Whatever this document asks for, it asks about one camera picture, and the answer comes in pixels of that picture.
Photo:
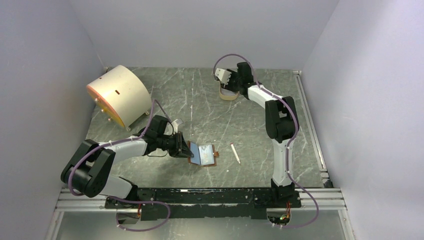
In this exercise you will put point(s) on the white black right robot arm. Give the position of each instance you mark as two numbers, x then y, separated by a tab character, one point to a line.
281	124

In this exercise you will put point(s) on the beige cylindrical drum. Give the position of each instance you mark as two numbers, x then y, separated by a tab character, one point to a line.
121	95

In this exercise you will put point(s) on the brown leather card holder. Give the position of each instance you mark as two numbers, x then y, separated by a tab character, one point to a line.
203	155

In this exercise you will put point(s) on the red capped white marker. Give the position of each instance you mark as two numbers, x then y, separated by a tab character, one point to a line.
235	153

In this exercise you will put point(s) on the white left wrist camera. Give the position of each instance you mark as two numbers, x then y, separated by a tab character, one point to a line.
176	125

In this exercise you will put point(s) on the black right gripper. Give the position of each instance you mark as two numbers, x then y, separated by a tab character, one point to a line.
228	86

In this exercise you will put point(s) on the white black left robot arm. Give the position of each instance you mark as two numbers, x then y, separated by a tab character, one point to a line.
88	171

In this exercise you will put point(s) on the beige card tray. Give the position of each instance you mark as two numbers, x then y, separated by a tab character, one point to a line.
227	95

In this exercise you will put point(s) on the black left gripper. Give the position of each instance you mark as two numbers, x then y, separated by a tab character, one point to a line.
180	147

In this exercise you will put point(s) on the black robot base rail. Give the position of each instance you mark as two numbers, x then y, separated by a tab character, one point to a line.
190	203

